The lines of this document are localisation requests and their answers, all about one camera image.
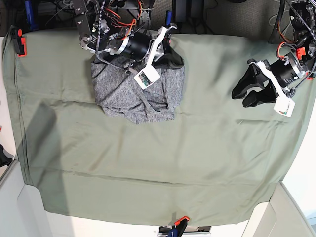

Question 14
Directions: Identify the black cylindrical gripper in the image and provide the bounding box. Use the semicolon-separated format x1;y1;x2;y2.
232;52;309;108
106;27;184;70

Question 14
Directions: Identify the grey heathered T-shirt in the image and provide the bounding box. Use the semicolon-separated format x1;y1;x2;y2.
91;56;185;124

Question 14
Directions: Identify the right orange black clamp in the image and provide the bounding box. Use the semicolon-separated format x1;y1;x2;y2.
307;74;316;80

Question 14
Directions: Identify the black power adapter left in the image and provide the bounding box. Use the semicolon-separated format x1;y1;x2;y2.
172;0;187;23

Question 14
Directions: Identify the black power adapter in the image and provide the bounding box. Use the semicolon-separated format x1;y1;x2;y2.
189;0;204;19
172;0;187;23

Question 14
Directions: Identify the black power adapter right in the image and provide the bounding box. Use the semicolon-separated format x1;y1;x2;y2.
189;0;204;19

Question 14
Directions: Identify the green table cloth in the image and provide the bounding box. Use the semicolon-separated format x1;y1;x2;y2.
2;30;316;226

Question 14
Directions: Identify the bottom orange black clamp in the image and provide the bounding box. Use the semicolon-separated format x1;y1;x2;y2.
167;216;190;237

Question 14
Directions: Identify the blue clamp handle centre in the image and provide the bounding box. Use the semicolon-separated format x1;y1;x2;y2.
165;10;172;27

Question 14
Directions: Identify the blue clamp handle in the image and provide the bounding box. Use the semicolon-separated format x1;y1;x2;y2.
165;10;172;27
24;0;39;31

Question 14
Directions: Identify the aluminium frame bracket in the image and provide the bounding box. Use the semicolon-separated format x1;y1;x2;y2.
139;9;151;21

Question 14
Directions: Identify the robot arm with orange wires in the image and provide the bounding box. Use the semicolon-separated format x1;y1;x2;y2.
73;0;143;54
268;0;316;70

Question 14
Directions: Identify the blue clamp handle left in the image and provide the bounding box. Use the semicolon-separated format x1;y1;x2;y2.
24;0;39;31

